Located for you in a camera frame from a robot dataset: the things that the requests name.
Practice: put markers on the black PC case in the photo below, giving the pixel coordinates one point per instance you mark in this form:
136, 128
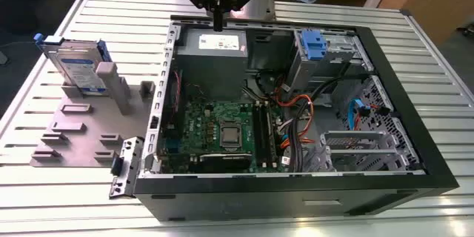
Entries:
259, 198

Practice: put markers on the CPU socket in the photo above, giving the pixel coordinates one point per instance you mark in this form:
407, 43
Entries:
220, 137

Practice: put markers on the black graphics card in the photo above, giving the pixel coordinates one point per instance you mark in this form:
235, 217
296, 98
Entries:
226, 159

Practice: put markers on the green motherboard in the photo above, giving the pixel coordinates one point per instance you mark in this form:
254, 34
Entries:
196, 115

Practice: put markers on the black RAM slot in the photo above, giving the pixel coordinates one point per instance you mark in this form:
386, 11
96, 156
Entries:
260, 134
270, 134

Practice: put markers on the metal expansion slot bracket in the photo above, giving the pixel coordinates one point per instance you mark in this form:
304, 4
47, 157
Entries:
127, 170

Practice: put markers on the metal drive cage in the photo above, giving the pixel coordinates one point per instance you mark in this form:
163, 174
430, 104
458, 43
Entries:
307, 73

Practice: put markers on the blue drive carrier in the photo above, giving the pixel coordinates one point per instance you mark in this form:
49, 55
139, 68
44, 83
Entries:
312, 45

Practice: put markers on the grey parts rack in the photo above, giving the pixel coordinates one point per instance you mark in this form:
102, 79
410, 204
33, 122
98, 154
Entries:
84, 151

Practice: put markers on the grey power supply unit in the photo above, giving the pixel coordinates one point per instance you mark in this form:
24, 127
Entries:
211, 73

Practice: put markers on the metal disk bay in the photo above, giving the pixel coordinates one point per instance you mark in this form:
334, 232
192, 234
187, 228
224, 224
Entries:
361, 151

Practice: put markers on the hard disk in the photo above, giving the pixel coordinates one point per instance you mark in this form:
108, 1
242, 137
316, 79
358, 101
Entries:
79, 67

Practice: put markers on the silver CPU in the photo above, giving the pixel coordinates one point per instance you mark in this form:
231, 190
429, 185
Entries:
230, 134

